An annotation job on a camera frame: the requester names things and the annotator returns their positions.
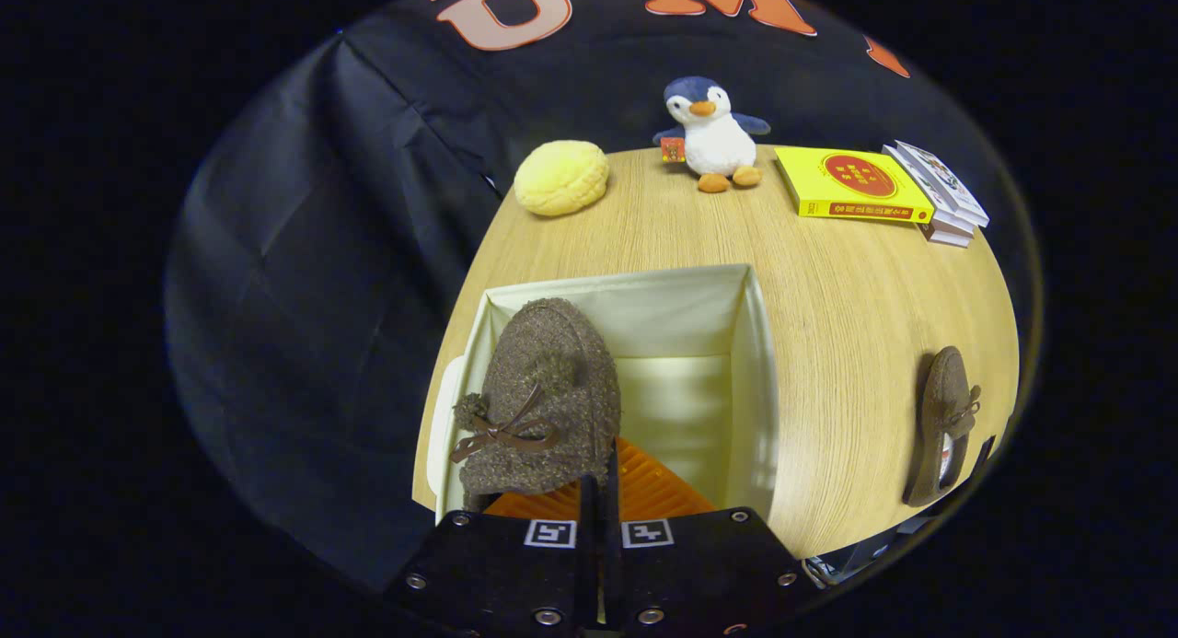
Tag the yellow book with red circle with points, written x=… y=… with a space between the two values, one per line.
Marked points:
x=810 y=182

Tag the yellow bun plush toy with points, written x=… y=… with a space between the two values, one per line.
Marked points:
x=561 y=178

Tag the brown fuzzy shoe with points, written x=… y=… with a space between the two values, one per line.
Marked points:
x=552 y=362
x=939 y=389

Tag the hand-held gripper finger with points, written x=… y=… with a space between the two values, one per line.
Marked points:
x=612 y=564
x=589 y=564

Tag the cream fabric storage box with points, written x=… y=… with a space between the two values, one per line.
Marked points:
x=681 y=325

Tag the thin paperback book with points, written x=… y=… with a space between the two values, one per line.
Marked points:
x=911 y=173
x=948 y=237

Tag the penguin plush toy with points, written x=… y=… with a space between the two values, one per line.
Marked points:
x=718 y=145

